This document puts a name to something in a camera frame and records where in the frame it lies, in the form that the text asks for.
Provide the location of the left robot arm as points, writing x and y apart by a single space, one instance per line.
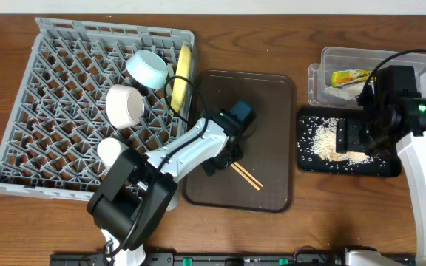
139 188

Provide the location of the rice food waste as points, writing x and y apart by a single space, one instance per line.
327 144

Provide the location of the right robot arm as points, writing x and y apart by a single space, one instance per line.
393 123

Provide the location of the green orange snack wrapper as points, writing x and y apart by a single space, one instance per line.
347 77

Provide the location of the white napkin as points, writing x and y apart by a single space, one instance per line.
345 96

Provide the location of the clear plastic waste bin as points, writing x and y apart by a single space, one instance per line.
340 58

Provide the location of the light blue bowl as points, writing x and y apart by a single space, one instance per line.
148 69

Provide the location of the yellow round plate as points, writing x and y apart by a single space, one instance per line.
182 71

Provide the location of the white plastic cup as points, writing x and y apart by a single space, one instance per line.
109 150

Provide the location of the wooden chopstick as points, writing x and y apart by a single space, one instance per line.
250 174
246 177

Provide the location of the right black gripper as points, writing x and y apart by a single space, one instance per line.
347 136

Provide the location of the dark brown serving tray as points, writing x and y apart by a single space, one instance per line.
268 151

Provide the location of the black waste tray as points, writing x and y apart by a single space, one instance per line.
395 168

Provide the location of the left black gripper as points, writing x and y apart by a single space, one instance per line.
220 162

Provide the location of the grey plastic dish rack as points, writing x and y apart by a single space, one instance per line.
49 146

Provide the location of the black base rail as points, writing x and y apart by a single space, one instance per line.
170 259

